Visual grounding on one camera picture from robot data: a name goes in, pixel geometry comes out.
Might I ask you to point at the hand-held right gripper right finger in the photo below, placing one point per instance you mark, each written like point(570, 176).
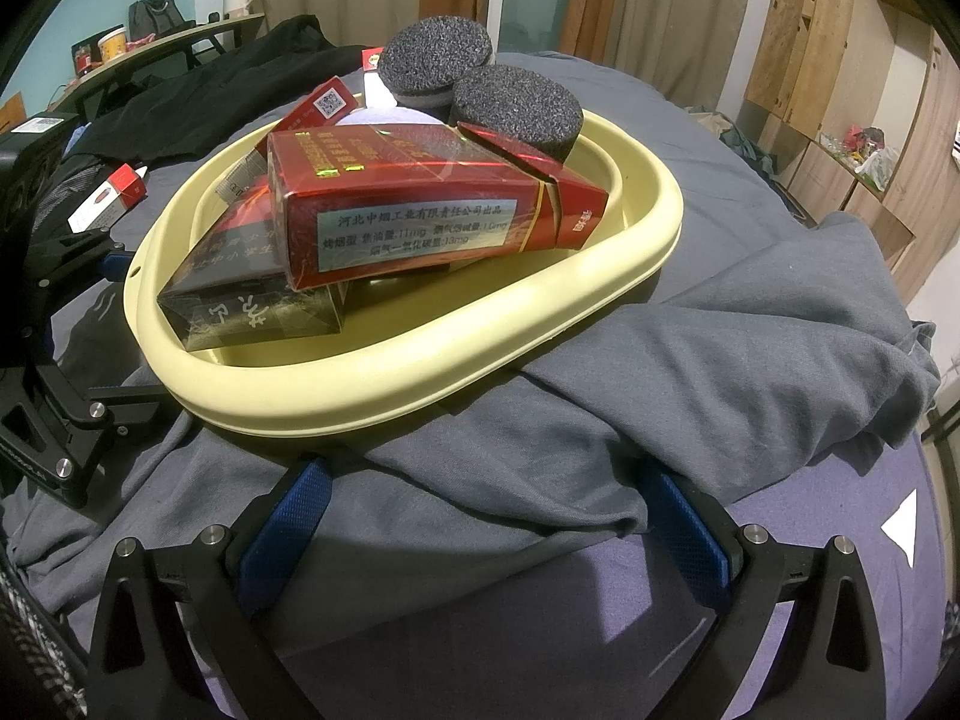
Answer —
point(690, 534)

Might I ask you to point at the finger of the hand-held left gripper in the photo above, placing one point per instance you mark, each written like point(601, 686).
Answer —
point(67, 435)
point(79, 259)

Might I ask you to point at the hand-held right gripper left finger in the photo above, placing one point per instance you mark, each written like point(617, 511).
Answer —
point(289, 529)

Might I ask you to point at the black red flame carton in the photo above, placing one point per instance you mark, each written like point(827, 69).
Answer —
point(247, 300)

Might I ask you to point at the cream plastic basin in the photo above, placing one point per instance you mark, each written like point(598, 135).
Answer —
point(420, 382)

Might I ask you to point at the white plush ball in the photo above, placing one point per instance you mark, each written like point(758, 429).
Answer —
point(386, 117)

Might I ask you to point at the large red carton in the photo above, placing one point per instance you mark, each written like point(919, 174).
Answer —
point(420, 202)

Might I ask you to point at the black round sponge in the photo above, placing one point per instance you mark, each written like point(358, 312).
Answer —
point(435, 52)
point(517, 109)

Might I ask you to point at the red white cigarette pack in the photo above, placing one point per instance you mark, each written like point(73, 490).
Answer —
point(109, 199)

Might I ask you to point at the red jar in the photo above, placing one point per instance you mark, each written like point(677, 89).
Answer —
point(82, 60)

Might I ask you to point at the instant noodle cup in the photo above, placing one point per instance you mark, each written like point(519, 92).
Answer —
point(112, 45)

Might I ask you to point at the grey shirt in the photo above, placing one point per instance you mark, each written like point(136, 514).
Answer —
point(675, 360)

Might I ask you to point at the curved wooden desk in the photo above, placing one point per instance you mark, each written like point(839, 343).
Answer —
point(157, 41)

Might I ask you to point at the white triangular marker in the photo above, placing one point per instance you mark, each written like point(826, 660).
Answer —
point(904, 529)

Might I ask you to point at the black backpack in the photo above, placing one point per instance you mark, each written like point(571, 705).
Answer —
point(155, 16)

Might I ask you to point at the checkered clothing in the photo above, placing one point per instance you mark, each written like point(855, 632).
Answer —
point(34, 652)

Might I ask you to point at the black jacket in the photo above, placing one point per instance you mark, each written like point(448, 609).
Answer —
point(225, 82)

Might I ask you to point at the white kettle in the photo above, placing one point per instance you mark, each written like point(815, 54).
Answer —
point(238, 0)

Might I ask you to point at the small red white box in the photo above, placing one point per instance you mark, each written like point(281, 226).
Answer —
point(373, 58)

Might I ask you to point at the clothes pile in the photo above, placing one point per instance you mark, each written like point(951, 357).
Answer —
point(739, 139)

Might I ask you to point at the colourful shelf clutter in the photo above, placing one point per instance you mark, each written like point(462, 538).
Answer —
point(862, 154)

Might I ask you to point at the wooden wardrobe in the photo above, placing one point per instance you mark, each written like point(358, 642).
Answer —
point(862, 67)

